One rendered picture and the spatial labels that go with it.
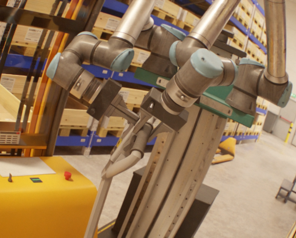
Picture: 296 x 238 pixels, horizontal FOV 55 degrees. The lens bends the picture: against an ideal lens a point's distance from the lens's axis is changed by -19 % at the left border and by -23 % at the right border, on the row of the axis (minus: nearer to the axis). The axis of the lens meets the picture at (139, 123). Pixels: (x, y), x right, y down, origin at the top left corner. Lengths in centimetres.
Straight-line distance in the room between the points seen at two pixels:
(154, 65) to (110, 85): 63
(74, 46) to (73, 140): 324
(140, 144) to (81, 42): 40
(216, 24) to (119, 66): 37
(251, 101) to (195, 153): 52
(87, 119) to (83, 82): 325
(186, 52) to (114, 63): 24
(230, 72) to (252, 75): 62
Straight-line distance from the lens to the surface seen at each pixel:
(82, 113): 424
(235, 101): 162
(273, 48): 144
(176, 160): 197
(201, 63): 88
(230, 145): 733
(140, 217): 214
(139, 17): 118
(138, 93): 486
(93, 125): 448
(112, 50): 112
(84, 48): 116
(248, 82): 162
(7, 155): 191
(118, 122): 476
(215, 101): 164
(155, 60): 173
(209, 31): 112
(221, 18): 116
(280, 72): 152
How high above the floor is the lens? 159
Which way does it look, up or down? 12 degrees down
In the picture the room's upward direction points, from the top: 19 degrees clockwise
